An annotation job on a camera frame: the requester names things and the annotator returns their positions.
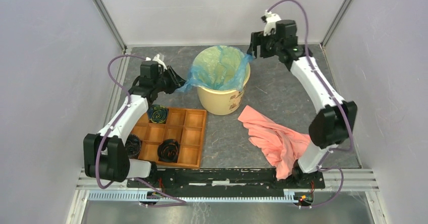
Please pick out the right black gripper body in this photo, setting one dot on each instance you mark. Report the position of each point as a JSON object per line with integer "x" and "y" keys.
{"x": 269, "y": 45}

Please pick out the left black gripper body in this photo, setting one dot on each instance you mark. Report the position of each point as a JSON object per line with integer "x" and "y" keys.
{"x": 166, "y": 80}

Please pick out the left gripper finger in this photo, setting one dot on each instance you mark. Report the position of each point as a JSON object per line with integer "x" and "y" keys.
{"x": 177, "y": 87}
{"x": 176, "y": 79}

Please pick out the blue plastic trash bag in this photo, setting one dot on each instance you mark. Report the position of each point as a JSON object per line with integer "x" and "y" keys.
{"x": 220, "y": 68}

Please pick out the yellow plastic trash bin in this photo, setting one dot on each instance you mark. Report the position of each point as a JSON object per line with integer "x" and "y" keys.
{"x": 221, "y": 102}

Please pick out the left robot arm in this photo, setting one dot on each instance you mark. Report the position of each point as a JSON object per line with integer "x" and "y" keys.
{"x": 105, "y": 156}

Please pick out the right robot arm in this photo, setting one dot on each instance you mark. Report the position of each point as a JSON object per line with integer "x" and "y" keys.
{"x": 335, "y": 117}

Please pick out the dark coiled roll with yellow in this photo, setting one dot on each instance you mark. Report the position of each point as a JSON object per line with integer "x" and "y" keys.
{"x": 158, "y": 114}

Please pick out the black coiled roll bottom centre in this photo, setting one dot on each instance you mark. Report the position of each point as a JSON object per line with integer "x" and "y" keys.
{"x": 169, "y": 151}

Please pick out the black coiled roll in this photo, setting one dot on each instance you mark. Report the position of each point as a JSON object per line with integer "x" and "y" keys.
{"x": 133, "y": 146}
{"x": 169, "y": 151}

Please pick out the black coiled roll bottom left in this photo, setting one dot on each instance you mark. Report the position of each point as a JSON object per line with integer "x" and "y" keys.
{"x": 133, "y": 146}

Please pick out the pink cloth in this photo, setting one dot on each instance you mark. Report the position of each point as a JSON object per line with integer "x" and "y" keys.
{"x": 280, "y": 145}

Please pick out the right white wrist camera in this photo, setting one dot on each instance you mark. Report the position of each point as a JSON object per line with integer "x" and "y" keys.
{"x": 270, "y": 19}

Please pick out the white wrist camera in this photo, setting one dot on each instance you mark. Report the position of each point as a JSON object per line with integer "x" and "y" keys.
{"x": 159, "y": 58}
{"x": 270, "y": 19}

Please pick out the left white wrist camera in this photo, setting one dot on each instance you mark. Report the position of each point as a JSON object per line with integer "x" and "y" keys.
{"x": 159, "y": 58}

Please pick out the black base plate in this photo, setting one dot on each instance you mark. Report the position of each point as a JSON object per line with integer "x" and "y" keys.
{"x": 234, "y": 182}

